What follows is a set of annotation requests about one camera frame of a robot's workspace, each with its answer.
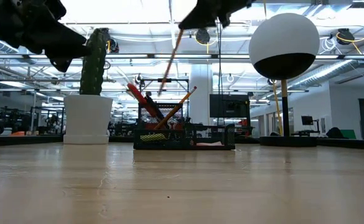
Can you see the white globe lamp black base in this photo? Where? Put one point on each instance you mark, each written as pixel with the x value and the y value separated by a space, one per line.
pixel 281 37

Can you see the yellow-green highlighter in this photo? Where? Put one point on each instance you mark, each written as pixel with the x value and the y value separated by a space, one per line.
pixel 153 137

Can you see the black mesh desk organizer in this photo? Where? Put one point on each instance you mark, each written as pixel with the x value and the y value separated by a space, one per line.
pixel 184 137

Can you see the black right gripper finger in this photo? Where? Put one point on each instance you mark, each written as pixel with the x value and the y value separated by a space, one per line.
pixel 225 20
pixel 206 14

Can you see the green box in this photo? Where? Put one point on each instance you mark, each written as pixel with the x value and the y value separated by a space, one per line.
pixel 348 134

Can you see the white plant pot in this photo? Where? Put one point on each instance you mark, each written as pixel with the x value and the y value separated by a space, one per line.
pixel 87 119

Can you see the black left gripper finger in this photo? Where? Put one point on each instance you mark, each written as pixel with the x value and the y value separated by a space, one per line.
pixel 60 43
pixel 62 64

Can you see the small black monitor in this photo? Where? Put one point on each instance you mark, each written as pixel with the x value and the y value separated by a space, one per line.
pixel 307 120

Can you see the black metal rack frame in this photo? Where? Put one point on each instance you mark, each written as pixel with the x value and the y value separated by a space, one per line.
pixel 166 80

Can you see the yellow pencil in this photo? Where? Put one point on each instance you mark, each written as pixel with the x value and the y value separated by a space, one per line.
pixel 170 62
pixel 181 102

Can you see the green cactus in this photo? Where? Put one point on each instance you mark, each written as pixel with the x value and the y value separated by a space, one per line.
pixel 93 71

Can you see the black aluminium table frame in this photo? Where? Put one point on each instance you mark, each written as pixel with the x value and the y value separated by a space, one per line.
pixel 20 140

